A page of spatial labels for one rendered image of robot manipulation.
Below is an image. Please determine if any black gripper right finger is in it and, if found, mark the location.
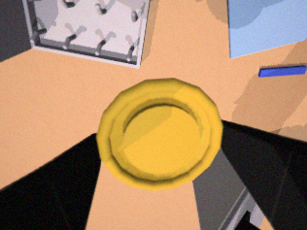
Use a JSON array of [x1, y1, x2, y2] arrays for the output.
[[221, 119, 307, 230]]

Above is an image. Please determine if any yellow plate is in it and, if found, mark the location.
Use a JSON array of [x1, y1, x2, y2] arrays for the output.
[[96, 78, 223, 191]]

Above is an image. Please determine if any blue flat bar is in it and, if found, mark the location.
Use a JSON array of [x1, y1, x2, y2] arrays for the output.
[[257, 65, 307, 78]]

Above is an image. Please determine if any light blue flat mat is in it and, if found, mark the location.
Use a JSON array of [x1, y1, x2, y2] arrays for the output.
[[226, 0, 307, 58]]

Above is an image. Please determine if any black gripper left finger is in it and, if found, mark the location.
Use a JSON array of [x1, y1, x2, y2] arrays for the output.
[[0, 133, 101, 230]]

